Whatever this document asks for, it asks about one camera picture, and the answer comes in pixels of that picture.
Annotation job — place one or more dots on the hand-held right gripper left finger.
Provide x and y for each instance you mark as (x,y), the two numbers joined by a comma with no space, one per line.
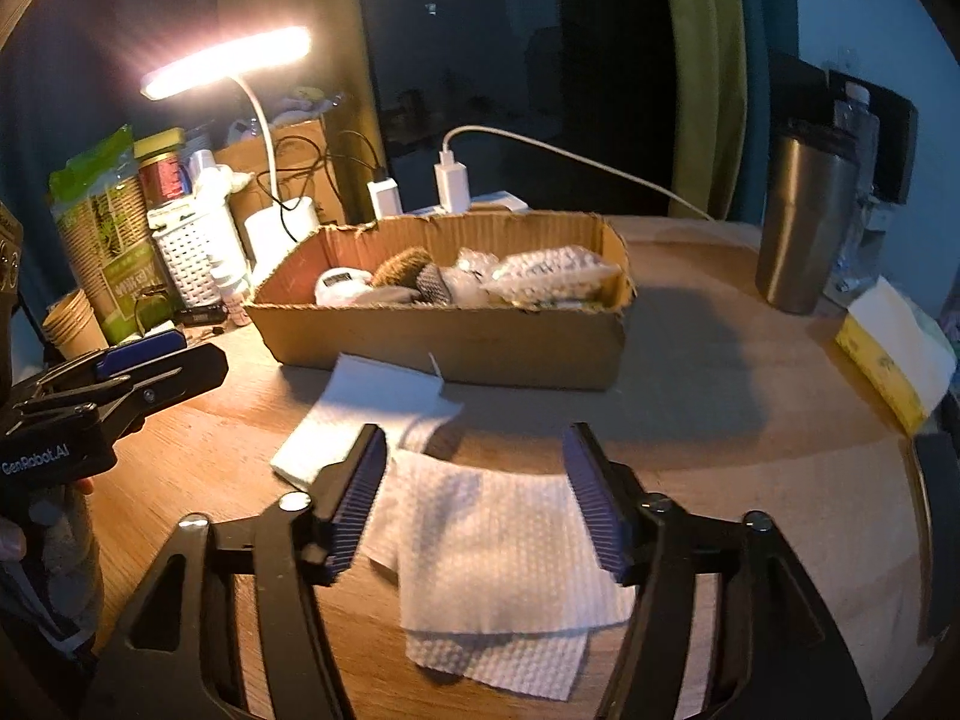
(360,495)

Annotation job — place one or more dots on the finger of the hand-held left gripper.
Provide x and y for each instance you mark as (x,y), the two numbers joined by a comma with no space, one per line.
(142,352)
(187,375)

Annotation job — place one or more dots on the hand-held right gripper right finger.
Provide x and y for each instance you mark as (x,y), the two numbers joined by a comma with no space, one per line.
(596,502)

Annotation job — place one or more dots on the white paper towel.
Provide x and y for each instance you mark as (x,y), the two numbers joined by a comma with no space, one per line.
(495,540)
(495,660)
(345,405)

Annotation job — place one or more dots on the cardboard box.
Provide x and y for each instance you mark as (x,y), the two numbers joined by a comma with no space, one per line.
(450,345)

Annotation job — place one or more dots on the bag of cotton swabs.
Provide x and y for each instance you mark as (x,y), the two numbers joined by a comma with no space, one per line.
(547,274)

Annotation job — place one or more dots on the person's left forearm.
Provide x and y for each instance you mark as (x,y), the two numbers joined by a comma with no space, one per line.
(67,577)

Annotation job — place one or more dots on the person's left hand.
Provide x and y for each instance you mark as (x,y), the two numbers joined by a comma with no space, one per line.
(9,544)

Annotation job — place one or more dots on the small black device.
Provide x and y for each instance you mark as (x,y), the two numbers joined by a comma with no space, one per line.
(202,315)

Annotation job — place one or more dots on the stack of paper cups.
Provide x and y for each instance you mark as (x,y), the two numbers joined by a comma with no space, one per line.
(71,322)

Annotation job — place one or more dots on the small white bottle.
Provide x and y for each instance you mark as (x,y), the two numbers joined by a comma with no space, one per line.
(234,300)

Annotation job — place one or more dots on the white plastic basket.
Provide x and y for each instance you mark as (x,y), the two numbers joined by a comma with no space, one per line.
(195,255)

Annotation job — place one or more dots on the green snack bag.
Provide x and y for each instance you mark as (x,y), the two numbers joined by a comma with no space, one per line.
(97,225)

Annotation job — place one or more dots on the red lidded jar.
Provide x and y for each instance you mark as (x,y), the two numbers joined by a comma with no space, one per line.
(161,172)

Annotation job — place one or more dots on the brown cardboard carton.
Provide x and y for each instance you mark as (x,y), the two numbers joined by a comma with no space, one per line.
(304,165)

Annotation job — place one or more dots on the small white charger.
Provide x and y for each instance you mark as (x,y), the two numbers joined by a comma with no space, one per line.
(384,199)

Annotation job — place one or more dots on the white desk lamp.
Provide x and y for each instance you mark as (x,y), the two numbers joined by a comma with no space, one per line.
(225,64)

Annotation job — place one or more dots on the teal curtain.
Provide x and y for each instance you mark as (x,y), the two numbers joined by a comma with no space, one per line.
(765,15)
(90,52)

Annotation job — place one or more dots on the tall white charger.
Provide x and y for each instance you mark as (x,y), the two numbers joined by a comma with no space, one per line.
(452,184)

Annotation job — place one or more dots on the yellow tissue pack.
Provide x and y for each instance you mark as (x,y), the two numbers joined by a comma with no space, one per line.
(892,345)

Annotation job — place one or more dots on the steel tumbler with black lid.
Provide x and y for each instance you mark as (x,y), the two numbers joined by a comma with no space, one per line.
(802,225)

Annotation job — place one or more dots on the dark glass window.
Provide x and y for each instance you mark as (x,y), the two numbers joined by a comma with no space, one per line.
(525,52)

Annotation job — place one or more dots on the clear water bottle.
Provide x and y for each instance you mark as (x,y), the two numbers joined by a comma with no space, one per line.
(859,109)

